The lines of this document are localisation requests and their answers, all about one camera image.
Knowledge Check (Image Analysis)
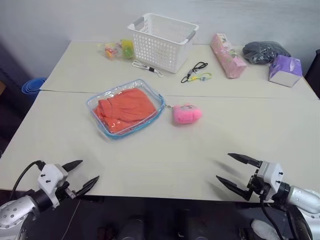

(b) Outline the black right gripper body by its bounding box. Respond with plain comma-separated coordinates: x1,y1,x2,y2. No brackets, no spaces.
246,167,272,202

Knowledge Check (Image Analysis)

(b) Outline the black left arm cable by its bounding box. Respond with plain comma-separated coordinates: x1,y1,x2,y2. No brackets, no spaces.
9,160,47,199

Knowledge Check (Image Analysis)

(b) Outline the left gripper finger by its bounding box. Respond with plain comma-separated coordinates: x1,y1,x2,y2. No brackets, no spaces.
62,159,84,173
74,175,101,200

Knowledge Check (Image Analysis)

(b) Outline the yellow-green snack packet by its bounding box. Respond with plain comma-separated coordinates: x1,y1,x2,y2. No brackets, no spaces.
120,38,136,61

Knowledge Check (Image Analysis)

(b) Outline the white lanyard with black clip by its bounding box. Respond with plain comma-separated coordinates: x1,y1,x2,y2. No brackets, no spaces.
131,59,164,79

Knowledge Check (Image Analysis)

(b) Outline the purple tissue box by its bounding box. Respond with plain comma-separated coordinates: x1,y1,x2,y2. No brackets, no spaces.
268,54,304,89

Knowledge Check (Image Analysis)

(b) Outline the black cord lanyard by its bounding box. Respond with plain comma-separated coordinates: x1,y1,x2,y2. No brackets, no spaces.
180,61,209,84

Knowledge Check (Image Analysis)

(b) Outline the white perforated plastic basket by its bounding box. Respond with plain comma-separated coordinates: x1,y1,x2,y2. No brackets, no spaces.
127,12,200,74

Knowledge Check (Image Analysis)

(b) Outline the white rounded shape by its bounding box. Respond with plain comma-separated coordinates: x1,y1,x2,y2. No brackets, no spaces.
250,219,279,240

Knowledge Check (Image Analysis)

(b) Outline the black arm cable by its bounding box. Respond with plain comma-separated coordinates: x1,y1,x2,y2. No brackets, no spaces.
259,196,280,240
9,160,47,199

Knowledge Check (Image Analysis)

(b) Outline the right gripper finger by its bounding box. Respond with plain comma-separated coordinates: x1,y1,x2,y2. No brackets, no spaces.
215,175,253,202
227,152,263,169

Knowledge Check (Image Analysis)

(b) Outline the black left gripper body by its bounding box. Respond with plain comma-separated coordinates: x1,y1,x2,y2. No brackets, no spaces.
56,180,79,201

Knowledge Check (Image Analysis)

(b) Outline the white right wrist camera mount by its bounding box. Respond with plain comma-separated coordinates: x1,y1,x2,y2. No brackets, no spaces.
257,161,285,201

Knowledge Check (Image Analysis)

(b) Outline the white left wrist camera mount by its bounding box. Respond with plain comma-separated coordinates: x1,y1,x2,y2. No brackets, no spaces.
37,163,69,208

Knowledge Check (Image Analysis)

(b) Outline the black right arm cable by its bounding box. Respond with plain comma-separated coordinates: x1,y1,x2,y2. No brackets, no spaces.
259,196,280,240

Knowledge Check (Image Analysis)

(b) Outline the pink plush keychain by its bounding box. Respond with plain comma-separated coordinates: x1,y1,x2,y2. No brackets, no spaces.
163,104,203,125

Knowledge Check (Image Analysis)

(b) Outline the clear pouch with orange cloth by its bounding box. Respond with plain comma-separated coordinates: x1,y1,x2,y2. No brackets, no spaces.
86,78,167,140

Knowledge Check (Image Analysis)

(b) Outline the yellow-green wrist strap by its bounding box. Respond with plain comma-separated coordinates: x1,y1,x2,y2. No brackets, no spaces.
188,72,214,83

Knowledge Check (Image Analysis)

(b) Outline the coral red cloth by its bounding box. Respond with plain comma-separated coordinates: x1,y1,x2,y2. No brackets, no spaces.
92,87,157,135

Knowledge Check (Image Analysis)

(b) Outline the clear bag of colourful toys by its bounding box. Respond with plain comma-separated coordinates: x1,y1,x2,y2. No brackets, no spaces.
97,41,123,61

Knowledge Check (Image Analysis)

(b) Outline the dark chair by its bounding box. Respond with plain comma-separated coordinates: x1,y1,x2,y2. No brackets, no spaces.
305,48,320,101

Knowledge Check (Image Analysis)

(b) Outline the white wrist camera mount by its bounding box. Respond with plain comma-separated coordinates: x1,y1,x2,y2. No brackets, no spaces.
257,161,285,201
37,163,69,208

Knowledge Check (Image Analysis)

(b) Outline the black plastic bag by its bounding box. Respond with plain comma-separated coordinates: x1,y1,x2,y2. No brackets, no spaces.
242,40,292,67

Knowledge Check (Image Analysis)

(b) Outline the pink floral tissue pack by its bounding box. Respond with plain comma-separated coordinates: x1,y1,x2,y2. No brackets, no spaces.
209,32,248,80

